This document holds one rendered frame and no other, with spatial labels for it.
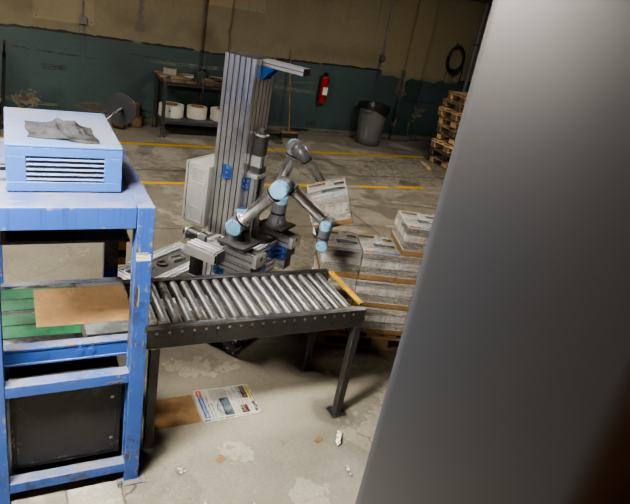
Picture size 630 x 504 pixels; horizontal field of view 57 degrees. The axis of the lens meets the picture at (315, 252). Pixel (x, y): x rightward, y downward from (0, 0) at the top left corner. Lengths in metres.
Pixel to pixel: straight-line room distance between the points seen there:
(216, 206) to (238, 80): 0.92
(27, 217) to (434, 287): 2.41
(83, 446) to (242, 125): 2.21
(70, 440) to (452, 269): 3.18
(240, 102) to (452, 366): 3.95
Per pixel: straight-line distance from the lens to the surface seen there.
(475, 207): 0.16
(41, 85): 10.09
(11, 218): 2.54
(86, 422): 3.24
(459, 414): 0.17
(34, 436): 3.26
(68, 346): 3.03
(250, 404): 3.94
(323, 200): 4.05
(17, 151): 2.63
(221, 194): 4.31
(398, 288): 4.50
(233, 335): 3.27
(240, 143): 4.13
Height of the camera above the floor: 2.50
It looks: 24 degrees down
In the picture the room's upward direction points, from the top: 11 degrees clockwise
